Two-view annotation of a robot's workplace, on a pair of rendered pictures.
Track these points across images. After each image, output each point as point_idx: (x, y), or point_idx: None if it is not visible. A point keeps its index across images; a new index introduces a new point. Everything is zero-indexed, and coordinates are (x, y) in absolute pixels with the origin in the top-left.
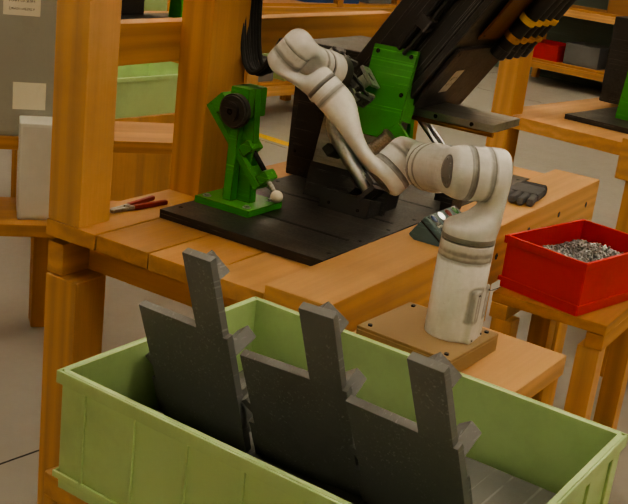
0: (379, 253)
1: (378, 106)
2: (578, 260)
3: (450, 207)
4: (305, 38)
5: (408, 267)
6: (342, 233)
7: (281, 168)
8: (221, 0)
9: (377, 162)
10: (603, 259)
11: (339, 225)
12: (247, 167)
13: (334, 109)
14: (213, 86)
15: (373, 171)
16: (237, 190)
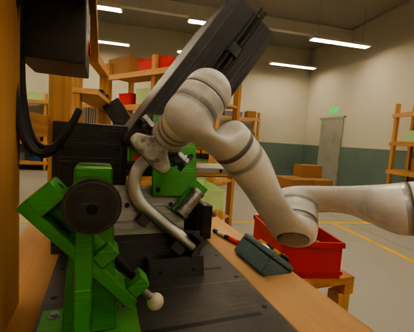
0: (306, 313)
1: (173, 168)
2: (337, 242)
3: (250, 236)
4: (227, 80)
5: (352, 315)
6: (237, 306)
7: (24, 249)
8: None
9: (304, 219)
10: (332, 236)
11: (212, 296)
12: (115, 282)
13: (264, 170)
14: None
15: (301, 230)
16: (91, 319)
